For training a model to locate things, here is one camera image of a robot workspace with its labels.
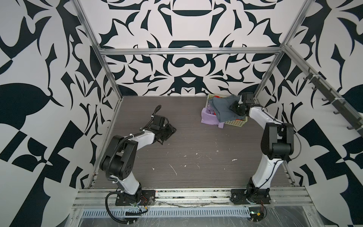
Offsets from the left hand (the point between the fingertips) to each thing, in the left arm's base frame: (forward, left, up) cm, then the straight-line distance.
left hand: (176, 128), depth 93 cm
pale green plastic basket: (+4, -43, -3) cm, 43 cm away
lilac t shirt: (+10, -23, -2) cm, 25 cm away
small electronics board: (-46, -39, -8) cm, 61 cm away
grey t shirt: (+12, -31, +6) cm, 33 cm away
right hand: (+14, -39, +6) cm, 42 cm away
